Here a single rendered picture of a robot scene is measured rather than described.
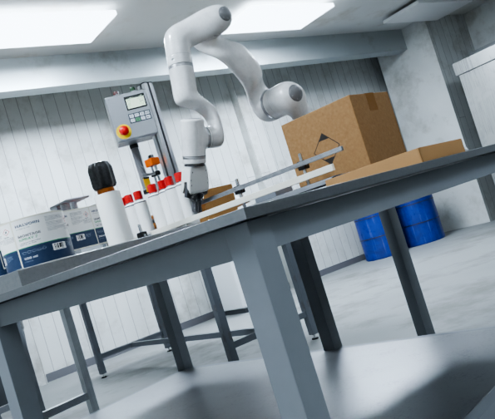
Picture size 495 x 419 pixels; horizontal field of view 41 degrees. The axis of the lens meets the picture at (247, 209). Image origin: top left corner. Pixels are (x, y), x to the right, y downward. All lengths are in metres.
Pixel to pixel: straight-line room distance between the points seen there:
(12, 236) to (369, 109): 1.17
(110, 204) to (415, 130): 8.38
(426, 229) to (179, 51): 7.18
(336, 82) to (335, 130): 8.01
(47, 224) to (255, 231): 0.96
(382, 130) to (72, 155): 5.61
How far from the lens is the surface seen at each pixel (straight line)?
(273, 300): 1.14
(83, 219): 2.47
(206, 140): 2.34
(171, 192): 2.44
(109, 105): 2.69
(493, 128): 9.10
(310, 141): 2.25
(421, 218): 9.25
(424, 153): 1.73
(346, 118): 2.16
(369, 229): 8.91
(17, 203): 7.20
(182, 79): 2.37
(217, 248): 1.21
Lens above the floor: 0.78
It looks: 2 degrees up
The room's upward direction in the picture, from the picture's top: 17 degrees counter-clockwise
